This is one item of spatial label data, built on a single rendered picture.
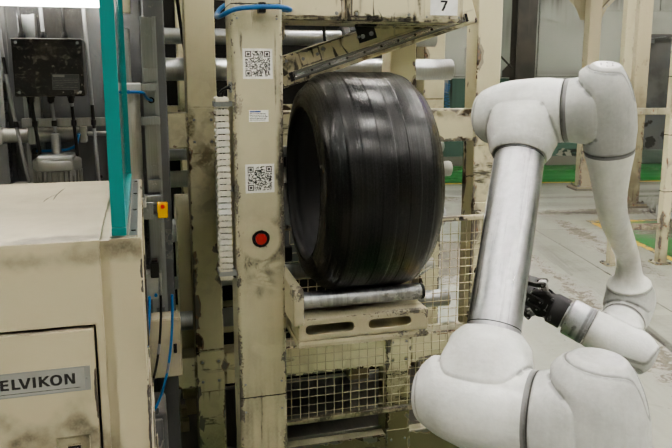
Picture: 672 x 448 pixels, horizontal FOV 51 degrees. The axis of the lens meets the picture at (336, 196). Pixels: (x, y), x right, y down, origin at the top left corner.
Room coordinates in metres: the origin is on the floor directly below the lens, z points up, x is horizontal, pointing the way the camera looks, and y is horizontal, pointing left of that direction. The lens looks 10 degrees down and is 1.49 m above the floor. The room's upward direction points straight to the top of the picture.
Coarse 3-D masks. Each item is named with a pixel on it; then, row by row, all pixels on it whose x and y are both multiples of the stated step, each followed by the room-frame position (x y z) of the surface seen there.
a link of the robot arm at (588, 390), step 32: (576, 352) 1.09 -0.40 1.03; (608, 352) 1.10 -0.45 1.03; (544, 384) 1.08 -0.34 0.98; (576, 384) 1.03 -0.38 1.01; (608, 384) 1.02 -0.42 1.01; (640, 384) 1.05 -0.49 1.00; (544, 416) 1.04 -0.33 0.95; (576, 416) 1.02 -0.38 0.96; (608, 416) 1.00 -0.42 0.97; (640, 416) 1.01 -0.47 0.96
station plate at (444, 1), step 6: (432, 0) 2.18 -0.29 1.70; (438, 0) 2.19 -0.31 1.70; (444, 0) 2.19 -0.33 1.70; (450, 0) 2.20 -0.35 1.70; (456, 0) 2.20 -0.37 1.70; (432, 6) 2.18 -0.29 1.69; (438, 6) 2.19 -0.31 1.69; (444, 6) 2.19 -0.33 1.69; (450, 6) 2.20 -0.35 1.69; (456, 6) 2.20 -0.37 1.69; (432, 12) 2.18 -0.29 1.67; (438, 12) 2.19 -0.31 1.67; (444, 12) 2.19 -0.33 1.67; (450, 12) 2.20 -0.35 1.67; (456, 12) 2.20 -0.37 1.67
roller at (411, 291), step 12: (348, 288) 1.79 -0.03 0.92; (360, 288) 1.79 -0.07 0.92; (372, 288) 1.80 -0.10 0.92; (384, 288) 1.80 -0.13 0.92; (396, 288) 1.81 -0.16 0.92; (408, 288) 1.81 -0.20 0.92; (420, 288) 1.82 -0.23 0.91; (312, 300) 1.74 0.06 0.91; (324, 300) 1.75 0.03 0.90; (336, 300) 1.75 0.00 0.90; (348, 300) 1.76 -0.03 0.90; (360, 300) 1.77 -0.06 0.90; (372, 300) 1.78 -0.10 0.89; (384, 300) 1.79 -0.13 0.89; (396, 300) 1.81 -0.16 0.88
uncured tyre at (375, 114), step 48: (336, 96) 1.75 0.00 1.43; (384, 96) 1.77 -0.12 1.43; (288, 144) 2.08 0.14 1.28; (336, 144) 1.67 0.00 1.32; (384, 144) 1.67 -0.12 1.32; (432, 144) 1.71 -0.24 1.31; (288, 192) 2.09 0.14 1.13; (336, 192) 1.64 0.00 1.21; (384, 192) 1.64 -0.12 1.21; (432, 192) 1.68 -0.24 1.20; (336, 240) 1.66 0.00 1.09; (384, 240) 1.66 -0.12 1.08; (432, 240) 1.72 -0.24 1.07; (336, 288) 1.79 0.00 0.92
